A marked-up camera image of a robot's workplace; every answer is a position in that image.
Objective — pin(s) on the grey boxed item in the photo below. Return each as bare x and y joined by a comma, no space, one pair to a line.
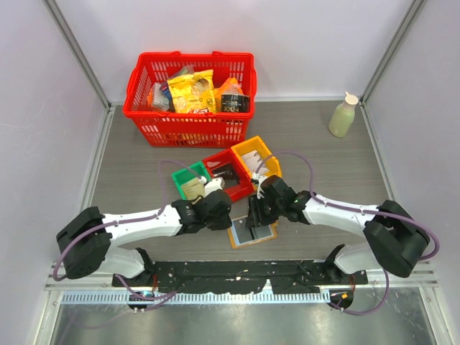
156,99

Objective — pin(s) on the gold card in green bin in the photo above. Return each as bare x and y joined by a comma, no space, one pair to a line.
192,189

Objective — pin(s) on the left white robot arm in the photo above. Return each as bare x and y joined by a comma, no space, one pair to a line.
93,241

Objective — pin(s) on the white slotted cable duct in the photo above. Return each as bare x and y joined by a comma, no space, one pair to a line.
265,297

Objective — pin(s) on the green plastic bin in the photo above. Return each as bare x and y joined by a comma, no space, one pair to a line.
182,176

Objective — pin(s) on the black card in red bin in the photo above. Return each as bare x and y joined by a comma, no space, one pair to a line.
228,174

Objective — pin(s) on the green lotion bottle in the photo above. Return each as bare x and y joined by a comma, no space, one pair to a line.
343,116

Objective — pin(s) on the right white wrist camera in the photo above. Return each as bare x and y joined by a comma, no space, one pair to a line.
257,181

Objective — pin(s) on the black face cream jar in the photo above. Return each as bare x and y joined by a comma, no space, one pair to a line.
235,103

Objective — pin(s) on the white card in yellow bin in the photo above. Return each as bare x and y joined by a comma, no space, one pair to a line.
252,160

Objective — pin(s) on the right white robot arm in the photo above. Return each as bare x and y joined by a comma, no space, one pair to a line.
393,241

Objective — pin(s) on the orange snack packet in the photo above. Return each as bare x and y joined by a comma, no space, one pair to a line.
230,86

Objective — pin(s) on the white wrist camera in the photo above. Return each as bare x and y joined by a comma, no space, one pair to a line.
257,181
211,185

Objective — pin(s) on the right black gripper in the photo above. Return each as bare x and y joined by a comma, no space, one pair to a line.
255,213

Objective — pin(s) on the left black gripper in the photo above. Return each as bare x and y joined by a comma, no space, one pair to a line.
224,223

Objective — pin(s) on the black credit card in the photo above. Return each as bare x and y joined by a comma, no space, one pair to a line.
243,233

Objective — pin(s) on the red plastic shopping basket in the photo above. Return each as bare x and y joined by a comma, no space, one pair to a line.
169,129

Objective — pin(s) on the red plastic bin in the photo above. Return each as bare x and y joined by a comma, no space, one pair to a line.
245,187

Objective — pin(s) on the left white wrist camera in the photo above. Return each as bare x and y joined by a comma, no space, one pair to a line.
211,185

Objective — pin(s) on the yellow leather card holder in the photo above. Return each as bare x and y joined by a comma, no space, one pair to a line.
234,243

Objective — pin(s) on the yellow snack bag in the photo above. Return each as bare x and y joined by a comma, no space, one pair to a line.
193,93

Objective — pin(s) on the yellow plastic bin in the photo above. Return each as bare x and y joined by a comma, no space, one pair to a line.
271,166

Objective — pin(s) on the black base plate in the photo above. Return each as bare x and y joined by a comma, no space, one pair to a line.
244,277

